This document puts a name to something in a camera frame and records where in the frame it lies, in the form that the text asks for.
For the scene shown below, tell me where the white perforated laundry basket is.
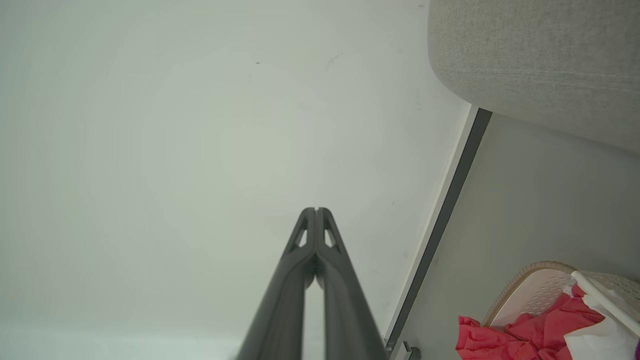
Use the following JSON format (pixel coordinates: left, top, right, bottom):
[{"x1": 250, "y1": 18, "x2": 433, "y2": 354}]
[{"x1": 482, "y1": 261, "x2": 640, "y2": 338}]

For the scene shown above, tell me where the white cloth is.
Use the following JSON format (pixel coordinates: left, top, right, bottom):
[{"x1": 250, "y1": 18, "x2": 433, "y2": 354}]
[{"x1": 564, "y1": 285, "x2": 638, "y2": 360}]

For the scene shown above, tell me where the grey fabric sofa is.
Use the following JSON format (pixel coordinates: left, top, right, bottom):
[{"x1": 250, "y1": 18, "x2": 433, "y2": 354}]
[{"x1": 427, "y1": 0, "x2": 640, "y2": 155}]

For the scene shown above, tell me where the white and black baseboard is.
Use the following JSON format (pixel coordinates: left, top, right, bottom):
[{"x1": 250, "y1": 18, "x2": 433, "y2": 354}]
[{"x1": 382, "y1": 104, "x2": 494, "y2": 353}]

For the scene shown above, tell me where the red and white garment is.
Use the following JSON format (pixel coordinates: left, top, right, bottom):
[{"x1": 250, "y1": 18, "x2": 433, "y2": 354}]
[{"x1": 455, "y1": 284, "x2": 606, "y2": 360}]

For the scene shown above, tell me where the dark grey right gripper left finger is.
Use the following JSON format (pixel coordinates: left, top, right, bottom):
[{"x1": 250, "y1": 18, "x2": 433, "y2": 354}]
[{"x1": 235, "y1": 207, "x2": 318, "y2": 360}]

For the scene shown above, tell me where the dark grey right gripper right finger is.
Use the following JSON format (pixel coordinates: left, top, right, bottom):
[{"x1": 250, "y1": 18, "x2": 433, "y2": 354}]
[{"x1": 316, "y1": 207, "x2": 390, "y2": 360}]

